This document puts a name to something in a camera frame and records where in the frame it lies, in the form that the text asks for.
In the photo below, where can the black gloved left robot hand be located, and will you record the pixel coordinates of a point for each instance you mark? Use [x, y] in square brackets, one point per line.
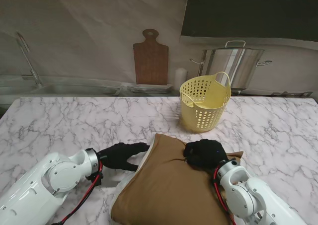
[116, 158]

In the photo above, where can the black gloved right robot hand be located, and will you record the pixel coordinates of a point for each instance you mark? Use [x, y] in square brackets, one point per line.
[206, 155]

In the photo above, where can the white pillow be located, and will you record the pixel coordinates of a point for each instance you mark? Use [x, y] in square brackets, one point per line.
[126, 181]

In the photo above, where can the brown pillowcase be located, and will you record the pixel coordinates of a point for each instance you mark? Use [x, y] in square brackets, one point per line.
[169, 190]

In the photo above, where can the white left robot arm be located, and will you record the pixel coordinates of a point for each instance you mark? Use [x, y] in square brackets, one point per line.
[37, 185]

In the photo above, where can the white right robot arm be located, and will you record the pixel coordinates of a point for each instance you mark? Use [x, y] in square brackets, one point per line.
[256, 197]

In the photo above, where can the yellow perforated laundry basket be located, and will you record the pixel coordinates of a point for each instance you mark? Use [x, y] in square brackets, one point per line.
[213, 100]

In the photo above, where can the white cylindrical container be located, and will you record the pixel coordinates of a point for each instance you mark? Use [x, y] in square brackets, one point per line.
[180, 78]

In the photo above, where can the steel sink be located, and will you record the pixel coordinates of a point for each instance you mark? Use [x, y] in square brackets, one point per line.
[62, 89]

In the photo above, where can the steel stockpot with lid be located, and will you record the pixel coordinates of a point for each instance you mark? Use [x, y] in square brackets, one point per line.
[231, 63]

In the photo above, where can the brown wooden cutting board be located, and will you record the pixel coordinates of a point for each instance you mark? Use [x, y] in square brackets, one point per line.
[150, 63]

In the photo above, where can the chrome faucet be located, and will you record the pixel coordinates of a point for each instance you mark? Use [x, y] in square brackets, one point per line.
[26, 54]

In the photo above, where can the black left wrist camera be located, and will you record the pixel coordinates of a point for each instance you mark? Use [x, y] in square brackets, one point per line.
[95, 179]

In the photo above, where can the dark wall panel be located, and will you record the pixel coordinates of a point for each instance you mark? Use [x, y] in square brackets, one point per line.
[248, 11]

